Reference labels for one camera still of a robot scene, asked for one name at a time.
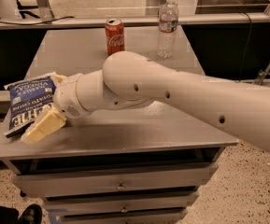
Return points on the grey drawer cabinet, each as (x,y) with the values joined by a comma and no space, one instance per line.
(156,135)

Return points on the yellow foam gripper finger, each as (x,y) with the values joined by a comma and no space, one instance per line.
(56,79)
(50,120)

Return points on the black shoe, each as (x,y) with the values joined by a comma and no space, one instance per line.
(31,215)

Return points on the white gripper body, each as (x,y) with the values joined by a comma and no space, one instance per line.
(66,95)

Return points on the grey metal rail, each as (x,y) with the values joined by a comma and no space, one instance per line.
(78,23)

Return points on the top grey drawer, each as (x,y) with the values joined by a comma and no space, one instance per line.
(115,180)

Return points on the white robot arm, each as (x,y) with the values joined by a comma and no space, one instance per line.
(128,79)

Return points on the middle grey drawer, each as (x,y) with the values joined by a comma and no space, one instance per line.
(121,203)

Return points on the clear plastic water bottle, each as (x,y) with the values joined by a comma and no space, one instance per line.
(168,24)

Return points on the bottom grey drawer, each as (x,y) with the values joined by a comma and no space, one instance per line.
(137,217)

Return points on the grey drawer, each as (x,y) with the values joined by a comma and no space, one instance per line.
(121,203)
(115,180)
(137,217)

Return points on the blue Kettle chip bag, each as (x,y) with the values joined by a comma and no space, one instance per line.
(27,98)

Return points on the red Coca-Cola can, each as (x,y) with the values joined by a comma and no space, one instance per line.
(114,35)

